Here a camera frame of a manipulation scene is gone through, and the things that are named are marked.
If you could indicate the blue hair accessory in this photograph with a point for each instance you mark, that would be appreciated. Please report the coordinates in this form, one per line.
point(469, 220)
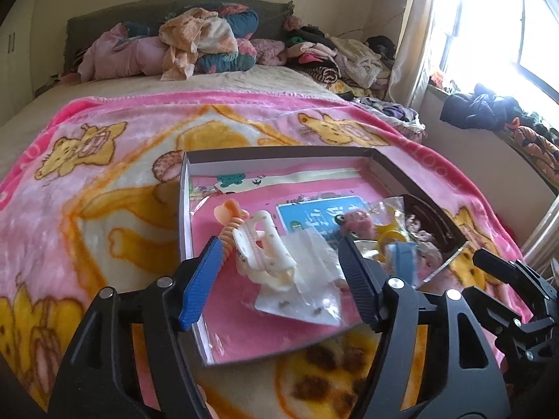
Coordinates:
point(404, 262)

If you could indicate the window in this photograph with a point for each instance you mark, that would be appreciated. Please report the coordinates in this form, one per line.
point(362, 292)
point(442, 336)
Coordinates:
point(493, 22)

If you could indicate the beige curtain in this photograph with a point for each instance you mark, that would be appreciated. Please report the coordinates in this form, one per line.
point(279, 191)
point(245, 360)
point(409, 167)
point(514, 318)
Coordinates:
point(415, 30)

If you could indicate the pink fuzzy garment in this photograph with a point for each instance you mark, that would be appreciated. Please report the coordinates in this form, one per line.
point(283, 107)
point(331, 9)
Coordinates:
point(268, 52)

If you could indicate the pink printed blanket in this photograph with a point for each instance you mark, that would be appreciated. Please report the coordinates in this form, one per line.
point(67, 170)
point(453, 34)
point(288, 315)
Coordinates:
point(87, 209)

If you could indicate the purple crumpled clothes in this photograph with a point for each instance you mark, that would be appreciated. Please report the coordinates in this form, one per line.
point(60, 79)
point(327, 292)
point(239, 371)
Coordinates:
point(393, 111)

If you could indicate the orange black patterned cloth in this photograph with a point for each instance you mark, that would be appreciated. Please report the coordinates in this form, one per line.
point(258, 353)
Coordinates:
point(537, 144)

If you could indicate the peach floral cloth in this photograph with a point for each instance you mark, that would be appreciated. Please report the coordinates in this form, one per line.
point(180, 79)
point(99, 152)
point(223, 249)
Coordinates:
point(196, 39)

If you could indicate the blue printed card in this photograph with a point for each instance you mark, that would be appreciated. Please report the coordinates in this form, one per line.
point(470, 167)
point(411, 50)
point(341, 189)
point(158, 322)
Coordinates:
point(305, 218)

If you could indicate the dark puffer jacket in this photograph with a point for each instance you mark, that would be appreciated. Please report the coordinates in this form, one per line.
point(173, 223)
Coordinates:
point(476, 111)

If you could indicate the white hair claw clip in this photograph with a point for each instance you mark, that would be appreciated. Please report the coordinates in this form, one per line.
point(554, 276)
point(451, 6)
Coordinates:
point(279, 255)

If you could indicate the clear bag with earrings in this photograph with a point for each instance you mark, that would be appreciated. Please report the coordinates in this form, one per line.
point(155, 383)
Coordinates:
point(305, 299)

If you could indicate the brown cardboard box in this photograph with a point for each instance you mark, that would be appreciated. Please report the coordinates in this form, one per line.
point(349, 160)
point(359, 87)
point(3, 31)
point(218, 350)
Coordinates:
point(270, 161)

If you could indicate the pink quilt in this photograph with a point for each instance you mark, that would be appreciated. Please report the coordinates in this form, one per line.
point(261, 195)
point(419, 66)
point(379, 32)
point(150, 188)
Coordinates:
point(122, 54)

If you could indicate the pile of mixed clothes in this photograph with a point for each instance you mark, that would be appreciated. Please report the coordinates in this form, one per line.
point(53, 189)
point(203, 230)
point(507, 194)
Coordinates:
point(349, 61)

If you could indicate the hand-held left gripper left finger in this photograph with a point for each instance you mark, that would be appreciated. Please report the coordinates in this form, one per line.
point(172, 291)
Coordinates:
point(201, 283)

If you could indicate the dark blue floral quilt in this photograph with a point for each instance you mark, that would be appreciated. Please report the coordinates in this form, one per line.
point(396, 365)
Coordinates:
point(242, 19)

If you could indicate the cream wardrobe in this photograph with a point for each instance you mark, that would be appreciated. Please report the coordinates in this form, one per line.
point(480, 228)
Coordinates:
point(13, 39)

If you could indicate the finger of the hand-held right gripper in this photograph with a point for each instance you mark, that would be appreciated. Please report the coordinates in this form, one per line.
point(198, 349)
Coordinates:
point(502, 268)
point(493, 314)

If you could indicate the beige bed sheet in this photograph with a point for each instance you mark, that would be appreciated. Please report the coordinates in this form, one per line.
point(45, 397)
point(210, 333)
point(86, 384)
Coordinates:
point(131, 87)

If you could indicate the pink printed sheet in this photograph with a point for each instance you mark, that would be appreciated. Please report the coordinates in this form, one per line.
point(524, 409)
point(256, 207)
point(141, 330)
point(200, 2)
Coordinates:
point(244, 327)

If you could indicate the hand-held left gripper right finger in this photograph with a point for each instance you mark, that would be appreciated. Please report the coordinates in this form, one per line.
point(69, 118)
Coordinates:
point(360, 283)

